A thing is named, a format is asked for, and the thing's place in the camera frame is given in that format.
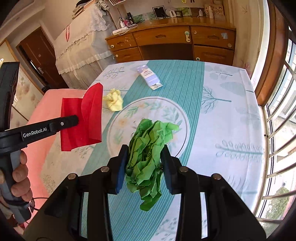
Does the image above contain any green paper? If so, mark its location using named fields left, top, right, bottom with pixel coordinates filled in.
left=125, top=118, right=179, bottom=211

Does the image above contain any lace covered cabinet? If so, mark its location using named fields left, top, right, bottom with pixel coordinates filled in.
left=54, top=3, right=116, bottom=89

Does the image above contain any white power strip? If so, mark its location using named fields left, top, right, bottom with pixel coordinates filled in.
left=112, top=27, right=129, bottom=36

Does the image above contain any window security grille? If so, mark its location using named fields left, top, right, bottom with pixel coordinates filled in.
left=256, top=34, right=295, bottom=235

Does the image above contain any black picture frame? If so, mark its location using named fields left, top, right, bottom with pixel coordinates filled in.
left=152, top=6, right=167, bottom=19

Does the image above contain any red paper sheet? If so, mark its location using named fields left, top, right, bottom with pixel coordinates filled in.
left=60, top=83, right=103, bottom=151

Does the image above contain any teal white patterned tablecloth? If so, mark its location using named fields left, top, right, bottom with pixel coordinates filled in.
left=39, top=60, right=266, bottom=241

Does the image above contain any purple white tissue packet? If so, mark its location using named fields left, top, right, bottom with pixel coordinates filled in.
left=137, top=65, right=163, bottom=90

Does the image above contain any person's left hand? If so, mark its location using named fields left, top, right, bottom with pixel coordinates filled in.
left=11, top=151, right=33, bottom=202

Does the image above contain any wooden desk with drawers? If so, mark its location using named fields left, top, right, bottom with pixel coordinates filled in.
left=106, top=16, right=236, bottom=65

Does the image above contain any dark wooden door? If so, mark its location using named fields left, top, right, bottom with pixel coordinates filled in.
left=16, top=27, right=68, bottom=91

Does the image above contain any yellow paper ball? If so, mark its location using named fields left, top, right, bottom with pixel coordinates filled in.
left=103, top=89, right=123, bottom=112

